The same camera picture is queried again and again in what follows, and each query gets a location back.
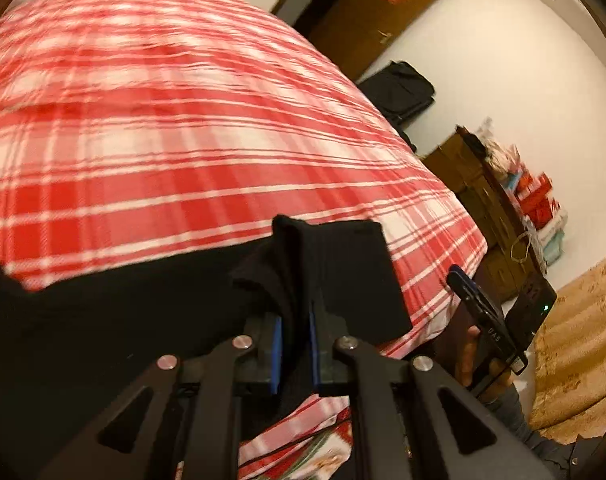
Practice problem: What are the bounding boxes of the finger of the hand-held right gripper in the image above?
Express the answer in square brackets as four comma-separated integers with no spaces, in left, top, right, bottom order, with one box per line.
[447,265,494,322]

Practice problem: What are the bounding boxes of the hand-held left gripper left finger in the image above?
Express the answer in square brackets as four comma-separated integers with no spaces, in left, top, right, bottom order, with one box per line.
[38,315,284,480]

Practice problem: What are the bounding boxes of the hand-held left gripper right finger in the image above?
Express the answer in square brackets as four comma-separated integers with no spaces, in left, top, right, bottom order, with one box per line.
[309,305,558,480]

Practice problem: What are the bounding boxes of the black pants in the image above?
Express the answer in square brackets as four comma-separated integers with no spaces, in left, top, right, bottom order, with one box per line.
[0,215,414,480]

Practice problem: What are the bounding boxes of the person's right forearm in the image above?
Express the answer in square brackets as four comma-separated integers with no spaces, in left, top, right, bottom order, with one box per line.
[483,387,606,466]

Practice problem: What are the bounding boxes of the person's right hand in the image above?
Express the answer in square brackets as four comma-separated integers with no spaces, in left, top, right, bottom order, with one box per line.
[455,325,516,406]

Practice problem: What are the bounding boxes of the beige rug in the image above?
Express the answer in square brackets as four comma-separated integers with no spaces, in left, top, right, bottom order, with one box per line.
[528,255,606,443]

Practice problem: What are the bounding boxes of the colourful printed bed sheet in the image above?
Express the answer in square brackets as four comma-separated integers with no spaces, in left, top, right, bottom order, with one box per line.
[283,425,354,480]

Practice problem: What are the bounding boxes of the stack of red boxes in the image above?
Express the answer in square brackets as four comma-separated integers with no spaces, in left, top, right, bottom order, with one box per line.
[513,172,554,226]

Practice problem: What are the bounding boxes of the wooden dresser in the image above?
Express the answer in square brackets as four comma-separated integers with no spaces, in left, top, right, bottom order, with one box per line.
[420,127,554,301]

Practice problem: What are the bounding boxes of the pink cloth bundle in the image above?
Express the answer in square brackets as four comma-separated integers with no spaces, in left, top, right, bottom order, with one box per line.
[475,117,521,181]

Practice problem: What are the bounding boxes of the black suitcase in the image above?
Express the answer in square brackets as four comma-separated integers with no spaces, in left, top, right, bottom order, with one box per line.
[357,60,436,126]

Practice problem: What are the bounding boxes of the red plaid blanket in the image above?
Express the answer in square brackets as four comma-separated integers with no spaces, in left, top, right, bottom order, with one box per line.
[0,0,488,467]

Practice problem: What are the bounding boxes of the brown wooden door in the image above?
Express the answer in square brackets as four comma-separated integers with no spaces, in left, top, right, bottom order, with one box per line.
[308,0,454,81]

